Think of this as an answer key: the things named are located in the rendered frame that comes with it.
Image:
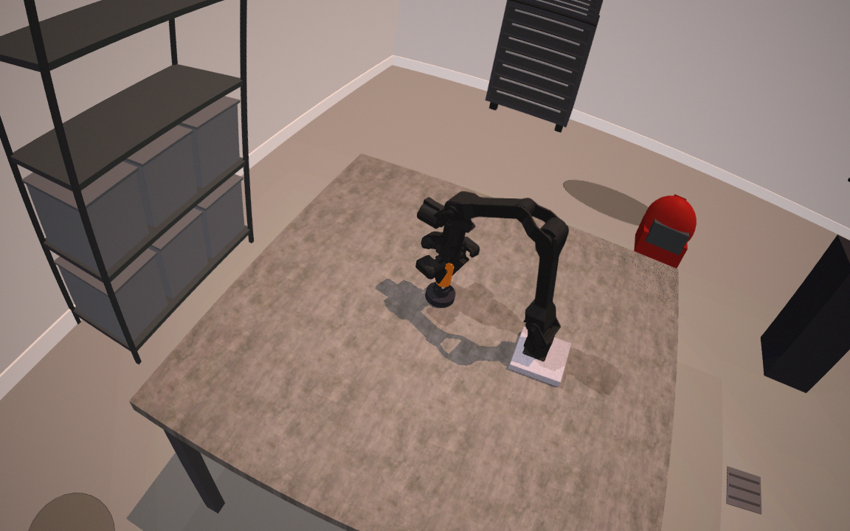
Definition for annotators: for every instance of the orange knob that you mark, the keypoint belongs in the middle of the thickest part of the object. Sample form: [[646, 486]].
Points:
[[447, 279]]

